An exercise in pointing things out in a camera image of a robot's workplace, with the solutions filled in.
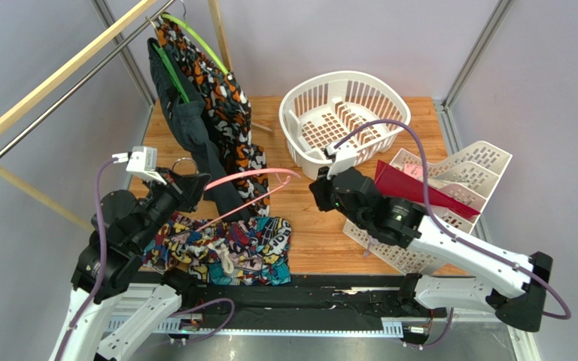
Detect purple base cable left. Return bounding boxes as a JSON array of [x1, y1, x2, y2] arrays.
[[169, 299, 237, 344]]

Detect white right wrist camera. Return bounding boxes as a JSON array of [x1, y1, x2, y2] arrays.
[[323, 143, 357, 179]]

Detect dark grey shorts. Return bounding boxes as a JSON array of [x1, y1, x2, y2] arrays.
[[147, 38, 252, 221]]

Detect pink sticky note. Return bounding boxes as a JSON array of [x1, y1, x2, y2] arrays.
[[402, 164, 425, 182]]

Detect metal hanging rod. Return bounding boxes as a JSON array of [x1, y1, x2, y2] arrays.
[[0, 1, 175, 159]]

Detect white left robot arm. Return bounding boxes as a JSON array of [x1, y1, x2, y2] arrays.
[[50, 167, 211, 360]]

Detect aluminium frame post left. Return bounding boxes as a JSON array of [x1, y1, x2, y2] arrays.
[[90, 0, 154, 108]]

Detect red plastic folder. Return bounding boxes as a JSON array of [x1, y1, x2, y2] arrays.
[[374, 160, 481, 219]]

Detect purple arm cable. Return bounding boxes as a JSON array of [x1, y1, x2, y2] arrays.
[[53, 157, 122, 361], [333, 119, 571, 320]]

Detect colourful comic print shorts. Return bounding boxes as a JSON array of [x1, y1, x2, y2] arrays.
[[142, 212, 292, 286]]

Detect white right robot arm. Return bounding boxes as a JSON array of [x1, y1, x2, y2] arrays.
[[309, 167, 553, 332]]

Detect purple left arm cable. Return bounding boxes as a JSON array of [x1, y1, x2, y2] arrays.
[[53, 157, 122, 361]]

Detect orange camouflage print shorts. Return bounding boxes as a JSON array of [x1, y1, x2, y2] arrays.
[[154, 18, 271, 217]]

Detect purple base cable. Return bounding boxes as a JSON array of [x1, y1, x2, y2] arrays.
[[169, 299, 237, 344], [401, 308, 456, 350]]

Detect white tiered file organizer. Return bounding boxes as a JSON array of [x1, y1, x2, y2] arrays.
[[342, 141, 513, 275]]

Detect aluminium frame post right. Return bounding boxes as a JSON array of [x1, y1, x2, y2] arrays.
[[442, 0, 515, 109]]

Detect white slotted cable duct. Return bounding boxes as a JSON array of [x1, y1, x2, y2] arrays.
[[151, 317, 405, 338]]

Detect wooden clothes rack frame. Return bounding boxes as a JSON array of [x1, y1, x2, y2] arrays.
[[0, 0, 275, 231]]

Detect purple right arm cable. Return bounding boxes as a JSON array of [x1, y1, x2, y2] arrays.
[[333, 119, 571, 320]]

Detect dark green clothes hanger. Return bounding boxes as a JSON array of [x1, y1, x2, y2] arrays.
[[151, 44, 190, 103]]

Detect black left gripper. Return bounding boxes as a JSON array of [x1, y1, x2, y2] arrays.
[[132, 165, 211, 250]]

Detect white plastic laundry basket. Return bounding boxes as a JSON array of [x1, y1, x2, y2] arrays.
[[278, 71, 411, 179]]

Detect aluminium frame post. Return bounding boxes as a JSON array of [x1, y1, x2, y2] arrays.
[[90, 0, 154, 108], [442, 0, 515, 109]]

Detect light green clothes hanger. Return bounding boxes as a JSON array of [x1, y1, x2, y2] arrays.
[[162, 14, 230, 74]]

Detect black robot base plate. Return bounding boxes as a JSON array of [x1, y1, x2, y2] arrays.
[[181, 274, 449, 330]]

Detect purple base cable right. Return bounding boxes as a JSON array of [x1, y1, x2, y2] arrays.
[[401, 308, 456, 350]]

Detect pink clothes hanger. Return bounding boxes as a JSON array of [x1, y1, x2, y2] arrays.
[[195, 167, 302, 232]]

